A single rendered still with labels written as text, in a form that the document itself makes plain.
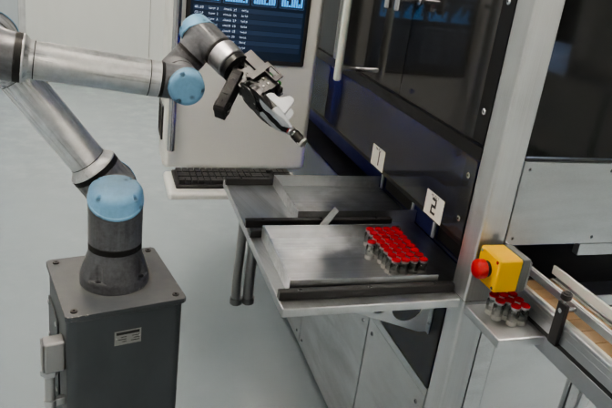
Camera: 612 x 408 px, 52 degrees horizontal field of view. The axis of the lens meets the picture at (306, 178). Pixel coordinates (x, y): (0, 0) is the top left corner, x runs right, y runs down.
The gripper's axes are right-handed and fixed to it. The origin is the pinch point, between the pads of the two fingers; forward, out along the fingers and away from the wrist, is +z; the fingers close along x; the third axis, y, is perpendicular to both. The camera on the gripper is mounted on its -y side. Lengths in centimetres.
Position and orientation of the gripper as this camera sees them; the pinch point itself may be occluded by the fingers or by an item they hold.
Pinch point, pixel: (284, 128)
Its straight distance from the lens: 135.0
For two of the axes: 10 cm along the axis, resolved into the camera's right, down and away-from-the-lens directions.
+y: 7.4, -5.9, 3.3
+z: 6.7, 6.8, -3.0
